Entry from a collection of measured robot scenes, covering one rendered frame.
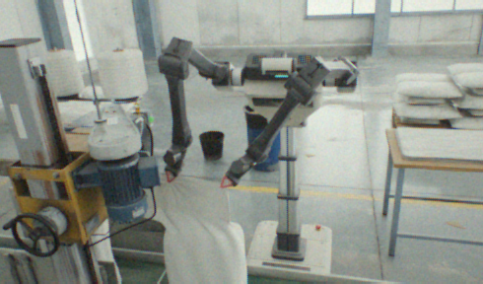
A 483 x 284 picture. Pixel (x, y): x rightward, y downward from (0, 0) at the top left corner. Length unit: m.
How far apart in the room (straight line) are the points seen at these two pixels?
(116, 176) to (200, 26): 8.81
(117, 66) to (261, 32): 8.40
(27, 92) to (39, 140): 0.17
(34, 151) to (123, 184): 0.31
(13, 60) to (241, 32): 8.64
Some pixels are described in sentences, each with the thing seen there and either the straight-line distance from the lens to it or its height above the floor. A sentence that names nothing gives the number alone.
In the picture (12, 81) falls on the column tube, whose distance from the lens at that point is 1.46.
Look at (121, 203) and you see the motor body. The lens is 1.52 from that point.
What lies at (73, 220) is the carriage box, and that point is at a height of 1.13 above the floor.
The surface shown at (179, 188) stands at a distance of 1.88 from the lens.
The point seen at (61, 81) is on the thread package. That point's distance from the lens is 1.63.
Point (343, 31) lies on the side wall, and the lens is 9.57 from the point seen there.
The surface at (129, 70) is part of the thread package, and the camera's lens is 1.46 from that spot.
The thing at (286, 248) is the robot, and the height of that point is 0.32.
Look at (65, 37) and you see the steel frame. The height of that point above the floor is 1.03.
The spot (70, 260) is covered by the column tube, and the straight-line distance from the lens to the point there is 1.72.
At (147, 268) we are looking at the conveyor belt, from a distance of 2.46.
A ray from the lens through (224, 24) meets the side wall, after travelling 9.94.
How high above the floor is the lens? 1.93
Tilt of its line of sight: 23 degrees down
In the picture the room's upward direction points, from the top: 3 degrees counter-clockwise
